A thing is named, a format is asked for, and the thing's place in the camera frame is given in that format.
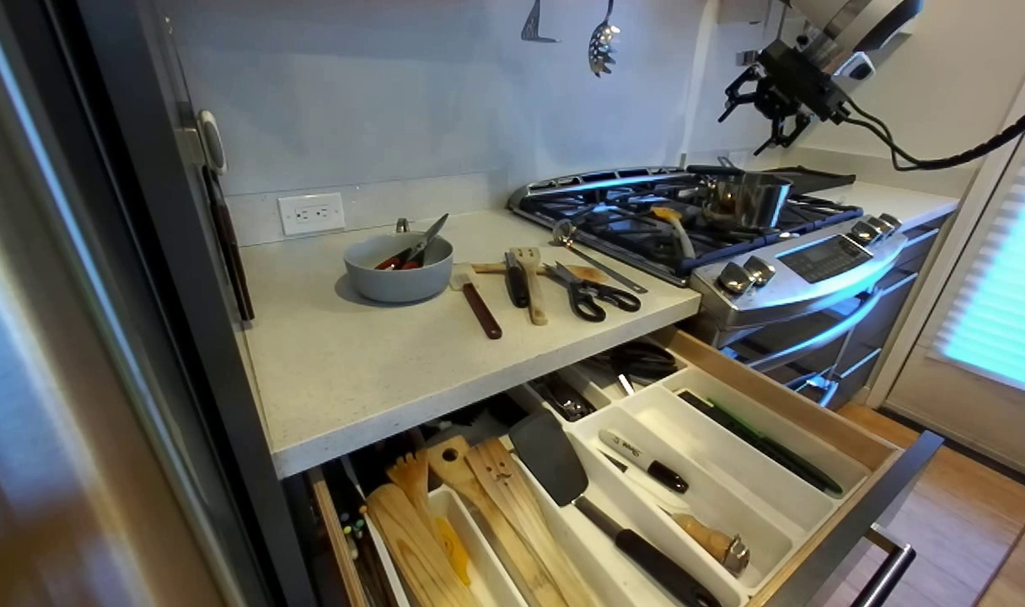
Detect black nylon turner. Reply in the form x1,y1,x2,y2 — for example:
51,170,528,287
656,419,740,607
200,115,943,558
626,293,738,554
504,404,726,607

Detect black-handled scissors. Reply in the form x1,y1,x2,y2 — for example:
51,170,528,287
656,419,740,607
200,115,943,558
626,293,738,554
541,261,642,327

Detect steel oven door handle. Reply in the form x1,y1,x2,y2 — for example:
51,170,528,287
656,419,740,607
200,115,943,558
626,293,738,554
746,285,919,369

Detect gray bowl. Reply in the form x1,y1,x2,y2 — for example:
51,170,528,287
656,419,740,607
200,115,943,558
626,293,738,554
339,230,454,306

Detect hanging gray spatula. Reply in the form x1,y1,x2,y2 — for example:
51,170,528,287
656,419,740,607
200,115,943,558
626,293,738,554
520,0,564,47

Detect long green and black tool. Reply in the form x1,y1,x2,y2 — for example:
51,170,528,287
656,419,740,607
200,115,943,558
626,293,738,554
673,388,849,501

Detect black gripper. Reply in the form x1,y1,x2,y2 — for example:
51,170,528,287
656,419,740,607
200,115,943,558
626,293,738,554
714,61,832,160

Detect black wall-mounted bar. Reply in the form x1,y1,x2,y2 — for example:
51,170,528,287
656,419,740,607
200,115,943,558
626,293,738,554
203,164,260,331

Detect stainless steel refrigerator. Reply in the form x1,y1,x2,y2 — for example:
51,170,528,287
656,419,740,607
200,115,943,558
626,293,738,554
0,0,321,607

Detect white wall outlet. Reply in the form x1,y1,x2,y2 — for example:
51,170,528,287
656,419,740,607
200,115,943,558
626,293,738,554
277,191,349,241

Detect white narrow utensil tray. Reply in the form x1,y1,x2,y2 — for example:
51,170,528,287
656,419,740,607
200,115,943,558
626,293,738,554
357,483,540,607

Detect stainless gas range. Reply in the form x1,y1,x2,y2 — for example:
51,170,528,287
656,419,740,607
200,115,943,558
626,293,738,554
504,166,946,410

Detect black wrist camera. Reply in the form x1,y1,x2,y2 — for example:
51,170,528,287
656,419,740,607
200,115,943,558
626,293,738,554
758,37,881,121

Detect hanging slotted spoon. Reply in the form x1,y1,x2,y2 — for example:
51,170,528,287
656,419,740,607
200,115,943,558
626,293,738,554
587,0,626,81

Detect black kitchen tool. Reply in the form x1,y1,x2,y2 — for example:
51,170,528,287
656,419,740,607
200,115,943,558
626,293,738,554
613,340,682,382
531,371,598,425

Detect wooden-handled tool with metal cap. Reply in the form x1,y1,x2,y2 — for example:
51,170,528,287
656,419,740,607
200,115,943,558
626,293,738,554
671,509,754,582

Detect steel pot with yellow handle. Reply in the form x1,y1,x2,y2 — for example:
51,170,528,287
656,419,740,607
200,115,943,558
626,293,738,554
647,164,795,273

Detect black corrugated cable hose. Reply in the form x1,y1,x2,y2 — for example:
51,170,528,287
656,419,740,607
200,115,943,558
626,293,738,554
837,87,1025,175

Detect black-handled utensil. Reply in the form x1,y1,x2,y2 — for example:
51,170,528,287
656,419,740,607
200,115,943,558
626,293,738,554
501,247,536,312

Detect brown-handled knife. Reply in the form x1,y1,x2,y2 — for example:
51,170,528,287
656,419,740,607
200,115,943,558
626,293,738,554
454,267,504,346

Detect white compartment cutlery tray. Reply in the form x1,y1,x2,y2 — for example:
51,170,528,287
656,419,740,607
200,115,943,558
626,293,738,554
523,365,877,607

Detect metal ice cream scoop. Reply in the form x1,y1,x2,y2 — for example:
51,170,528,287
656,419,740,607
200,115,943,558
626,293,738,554
549,221,654,297

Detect small wooden scraper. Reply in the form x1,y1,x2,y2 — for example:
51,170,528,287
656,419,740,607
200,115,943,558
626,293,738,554
560,262,609,292

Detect slotted wooden spatula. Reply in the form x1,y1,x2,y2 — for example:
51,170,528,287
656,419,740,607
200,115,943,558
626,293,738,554
422,433,574,607

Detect white door with blinds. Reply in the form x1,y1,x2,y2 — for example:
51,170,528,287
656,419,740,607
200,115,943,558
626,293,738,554
871,30,1025,490

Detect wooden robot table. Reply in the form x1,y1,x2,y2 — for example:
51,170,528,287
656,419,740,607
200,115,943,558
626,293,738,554
975,493,1025,607

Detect metal drawer handle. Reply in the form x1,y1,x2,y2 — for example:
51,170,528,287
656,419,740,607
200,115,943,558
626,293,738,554
849,524,919,607

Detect black-handled paring knife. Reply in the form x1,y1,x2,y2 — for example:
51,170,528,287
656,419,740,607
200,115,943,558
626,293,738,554
598,429,694,501

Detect wooden kitchen drawer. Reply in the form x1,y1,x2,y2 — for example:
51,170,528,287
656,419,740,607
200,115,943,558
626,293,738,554
306,323,946,607

